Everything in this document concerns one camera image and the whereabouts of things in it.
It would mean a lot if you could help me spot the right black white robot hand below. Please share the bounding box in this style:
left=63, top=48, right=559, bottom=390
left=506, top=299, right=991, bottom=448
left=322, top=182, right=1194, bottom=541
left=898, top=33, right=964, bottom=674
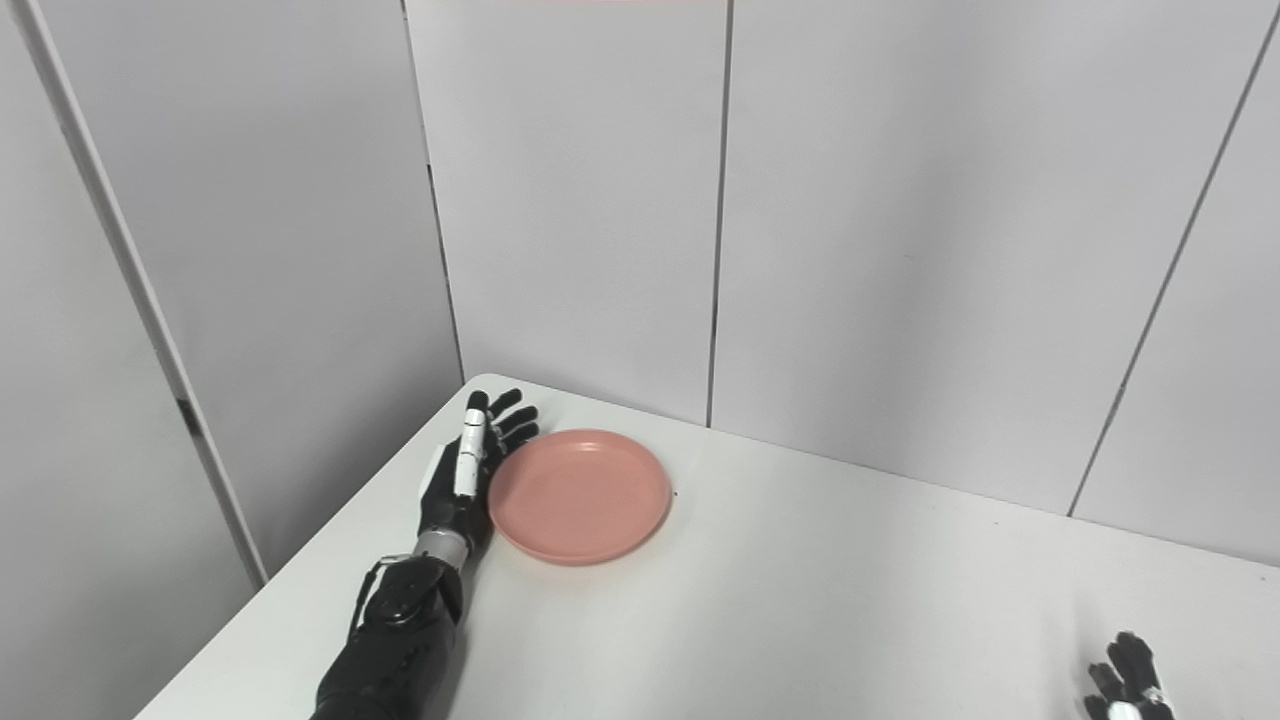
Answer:
left=1084, top=631, right=1175, bottom=720

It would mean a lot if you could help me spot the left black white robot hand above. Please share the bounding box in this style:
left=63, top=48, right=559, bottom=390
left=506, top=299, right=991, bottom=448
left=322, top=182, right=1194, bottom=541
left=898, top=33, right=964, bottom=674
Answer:
left=417, top=389, right=541, bottom=571

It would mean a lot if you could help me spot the pink round plate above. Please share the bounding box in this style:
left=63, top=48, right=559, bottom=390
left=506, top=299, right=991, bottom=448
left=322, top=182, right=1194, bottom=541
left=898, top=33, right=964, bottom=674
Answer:
left=487, top=429, right=672, bottom=567

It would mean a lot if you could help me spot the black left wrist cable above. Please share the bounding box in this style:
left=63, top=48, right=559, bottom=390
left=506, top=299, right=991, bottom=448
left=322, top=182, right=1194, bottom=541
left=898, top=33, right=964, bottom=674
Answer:
left=350, top=556, right=421, bottom=641

